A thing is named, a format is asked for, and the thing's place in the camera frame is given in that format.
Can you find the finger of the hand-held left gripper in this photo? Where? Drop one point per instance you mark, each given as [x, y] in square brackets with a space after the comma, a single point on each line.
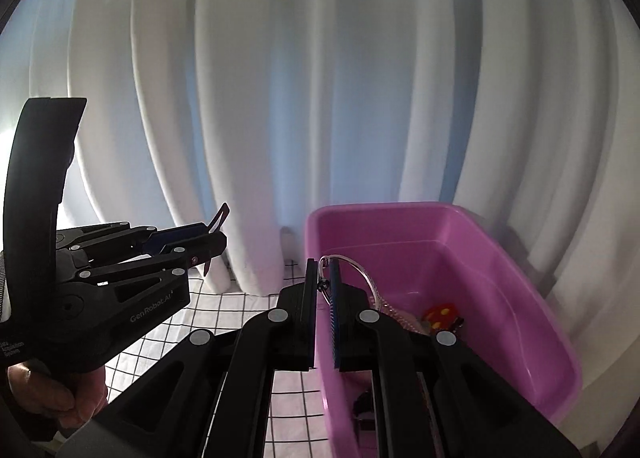
[200, 253]
[175, 235]

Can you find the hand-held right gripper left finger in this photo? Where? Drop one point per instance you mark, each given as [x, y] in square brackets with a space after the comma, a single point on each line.
[311, 298]

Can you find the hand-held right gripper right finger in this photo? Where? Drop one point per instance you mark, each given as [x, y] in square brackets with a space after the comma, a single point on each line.
[334, 318]

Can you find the dark bobby pin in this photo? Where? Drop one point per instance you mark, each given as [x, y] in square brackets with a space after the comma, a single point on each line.
[221, 214]

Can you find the small silver bangle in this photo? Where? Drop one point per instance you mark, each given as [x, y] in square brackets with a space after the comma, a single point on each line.
[367, 278]

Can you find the red yellow-dotted hair clip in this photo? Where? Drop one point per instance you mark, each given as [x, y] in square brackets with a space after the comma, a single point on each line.
[440, 315]

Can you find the pink plastic bin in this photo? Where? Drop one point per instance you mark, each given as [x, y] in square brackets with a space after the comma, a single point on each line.
[500, 288]

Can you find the person's left hand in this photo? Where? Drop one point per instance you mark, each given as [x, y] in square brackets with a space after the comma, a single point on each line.
[30, 385]

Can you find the black-checked white tablecloth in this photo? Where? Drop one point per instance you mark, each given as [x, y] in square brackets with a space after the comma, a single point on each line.
[295, 413]

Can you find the white curtain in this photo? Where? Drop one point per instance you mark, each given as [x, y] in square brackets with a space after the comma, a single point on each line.
[250, 88]

